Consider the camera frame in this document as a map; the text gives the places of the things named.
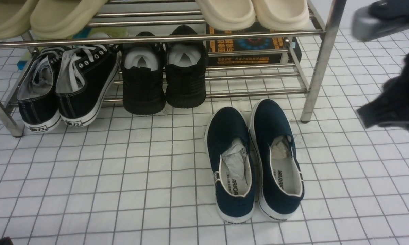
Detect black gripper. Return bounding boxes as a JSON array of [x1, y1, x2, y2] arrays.
[[356, 0, 409, 131]]

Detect navy slip-on shoe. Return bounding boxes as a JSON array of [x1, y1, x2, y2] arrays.
[[249, 99, 304, 221], [204, 107, 257, 224]]

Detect stainless steel shoe rack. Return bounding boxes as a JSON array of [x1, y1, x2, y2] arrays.
[[0, 0, 347, 138]]

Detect black orange printed box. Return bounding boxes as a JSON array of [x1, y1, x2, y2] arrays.
[[206, 22, 302, 66]]

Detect white grid tablecloth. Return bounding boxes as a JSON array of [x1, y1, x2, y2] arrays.
[[0, 29, 409, 245]]

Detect cream slide sandal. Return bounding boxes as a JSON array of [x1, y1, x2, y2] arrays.
[[252, 0, 310, 31], [196, 0, 256, 31]]

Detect black knit shoe right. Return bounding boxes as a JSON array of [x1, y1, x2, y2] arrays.
[[165, 40, 208, 109]]

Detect black knit shoe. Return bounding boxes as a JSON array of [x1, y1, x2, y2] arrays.
[[165, 40, 208, 109], [119, 42, 166, 116]]

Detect black knit shoe left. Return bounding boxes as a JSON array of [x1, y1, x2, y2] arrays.
[[119, 42, 166, 116]]

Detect black canvas sneaker right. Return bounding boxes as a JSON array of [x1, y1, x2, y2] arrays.
[[55, 44, 120, 127]]

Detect black canvas sneaker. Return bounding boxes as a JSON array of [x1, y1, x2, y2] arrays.
[[55, 44, 120, 127], [17, 46, 70, 133]]

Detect beige slide sandal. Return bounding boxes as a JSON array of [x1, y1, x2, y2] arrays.
[[30, 0, 108, 39], [0, 0, 38, 40]]

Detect black canvas sneaker left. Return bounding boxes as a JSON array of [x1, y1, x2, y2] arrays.
[[17, 46, 70, 133]]

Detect beige slide sandal far left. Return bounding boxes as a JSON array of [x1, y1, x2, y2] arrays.
[[0, 0, 38, 40]]

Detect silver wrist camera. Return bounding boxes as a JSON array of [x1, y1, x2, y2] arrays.
[[351, 6, 409, 42]]

